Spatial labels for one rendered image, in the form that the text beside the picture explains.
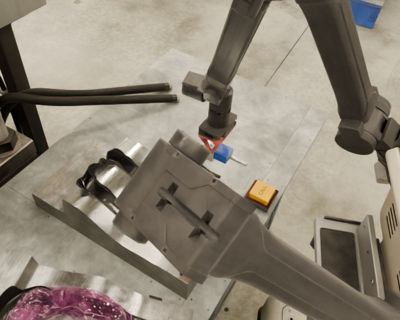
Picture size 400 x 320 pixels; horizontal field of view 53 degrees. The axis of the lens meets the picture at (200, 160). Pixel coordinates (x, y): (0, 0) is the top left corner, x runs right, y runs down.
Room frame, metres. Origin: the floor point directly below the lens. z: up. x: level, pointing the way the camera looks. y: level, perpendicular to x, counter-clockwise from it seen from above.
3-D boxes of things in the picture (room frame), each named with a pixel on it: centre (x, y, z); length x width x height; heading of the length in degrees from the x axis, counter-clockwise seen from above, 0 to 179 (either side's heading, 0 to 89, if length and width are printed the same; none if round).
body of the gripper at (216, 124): (0.78, -0.04, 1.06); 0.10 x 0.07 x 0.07; 153
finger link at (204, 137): (0.77, -0.03, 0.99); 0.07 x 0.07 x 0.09; 63
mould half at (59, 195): (0.62, 0.16, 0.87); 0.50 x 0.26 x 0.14; 64
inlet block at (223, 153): (0.76, -0.07, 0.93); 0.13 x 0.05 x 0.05; 64
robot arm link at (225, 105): (0.78, -0.03, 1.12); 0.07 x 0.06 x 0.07; 66
